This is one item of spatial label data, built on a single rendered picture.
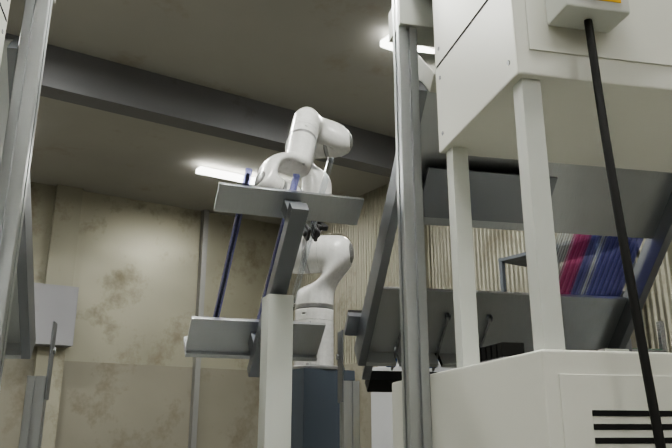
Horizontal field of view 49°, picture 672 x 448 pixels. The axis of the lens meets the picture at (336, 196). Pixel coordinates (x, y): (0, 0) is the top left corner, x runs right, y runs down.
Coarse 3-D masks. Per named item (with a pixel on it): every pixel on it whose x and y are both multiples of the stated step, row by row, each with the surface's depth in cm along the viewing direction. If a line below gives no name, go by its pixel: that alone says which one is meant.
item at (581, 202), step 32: (480, 160) 162; (512, 160) 163; (480, 192) 161; (512, 192) 162; (576, 192) 170; (608, 192) 171; (640, 192) 172; (448, 224) 168; (480, 224) 170; (512, 224) 171; (576, 224) 174; (608, 224) 175; (640, 224) 177
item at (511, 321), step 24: (384, 288) 174; (384, 312) 178; (432, 312) 180; (480, 312) 182; (504, 312) 183; (528, 312) 185; (576, 312) 187; (600, 312) 188; (384, 336) 181; (432, 336) 184; (480, 336) 186; (504, 336) 187; (528, 336) 189; (576, 336) 191; (600, 336) 192
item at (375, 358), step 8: (376, 352) 183; (384, 352) 183; (392, 352) 184; (400, 352) 184; (368, 360) 180; (376, 360) 180; (384, 360) 181; (392, 360) 181; (400, 360) 182; (432, 360) 184; (440, 360) 185; (448, 360) 185
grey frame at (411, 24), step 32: (416, 0) 152; (416, 32) 151; (416, 64) 148; (416, 96) 146; (416, 128) 144; (416, 160) 142; (416, 192) 140; (416, 224) 138; (416, 256) 136; (416, 288) 135; (416, 320) 133; (416, 352) 131; (352, 384) 177; (416, 384) 129; (352, 416) 175; (416, 416) 127
